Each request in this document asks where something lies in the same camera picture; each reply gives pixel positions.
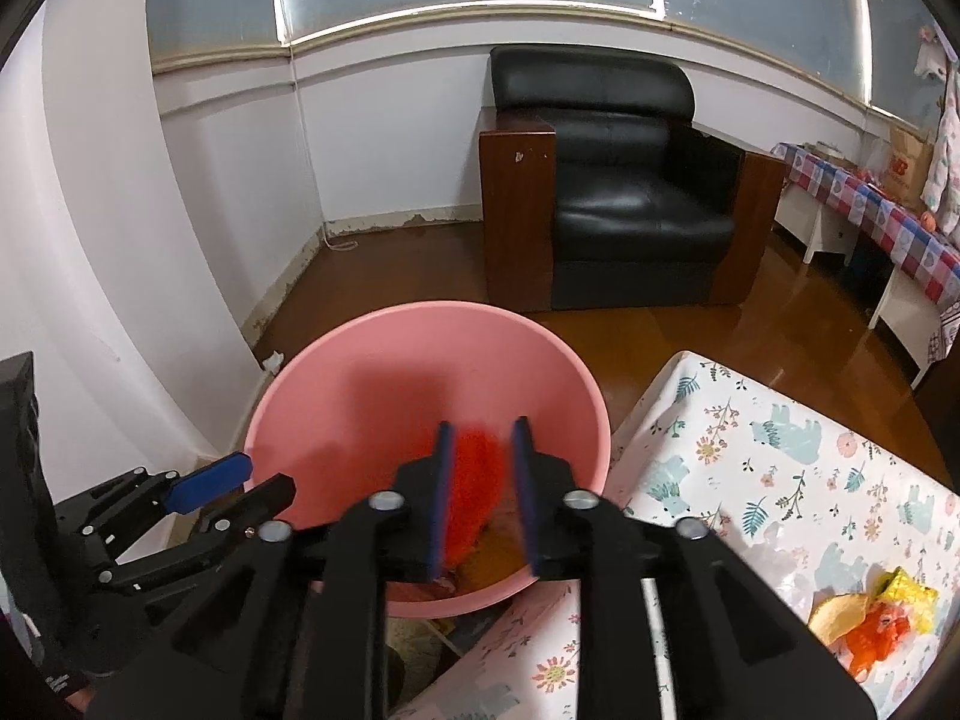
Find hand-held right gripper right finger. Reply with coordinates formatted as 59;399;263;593
512;416;878;720

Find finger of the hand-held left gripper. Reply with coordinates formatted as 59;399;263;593
64;452;254;541
94;472;295;593

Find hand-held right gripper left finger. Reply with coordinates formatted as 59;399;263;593
112;422;454;720

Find red honeycomb paper piece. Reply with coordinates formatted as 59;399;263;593
448;427;505;565

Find pink plastic bucket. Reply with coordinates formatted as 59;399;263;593
244;300;612;621

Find table with floral cloth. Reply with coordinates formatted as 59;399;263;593
409;349;960;720

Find clear plastic bag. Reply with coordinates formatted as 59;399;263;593
742;525;826;616

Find black leather armchair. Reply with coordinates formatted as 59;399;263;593
478;45;786;314

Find orange peel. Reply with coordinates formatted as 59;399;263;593
808;592;871;647

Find orange honeycomb paper piece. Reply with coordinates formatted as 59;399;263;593
846;604;921;681

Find yellow honeycomb paper piece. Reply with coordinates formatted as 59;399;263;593
874;568;940;635

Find white side cabinet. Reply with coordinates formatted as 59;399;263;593
868;262;947;392

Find table with checkered cloth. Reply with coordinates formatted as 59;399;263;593
775;141;960;359

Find brown paper bag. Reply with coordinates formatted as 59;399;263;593
880;126;936;209

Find hanging floral clothes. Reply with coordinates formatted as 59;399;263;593
921;67;960;235

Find white plush hat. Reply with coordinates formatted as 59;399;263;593
913;25;947;81

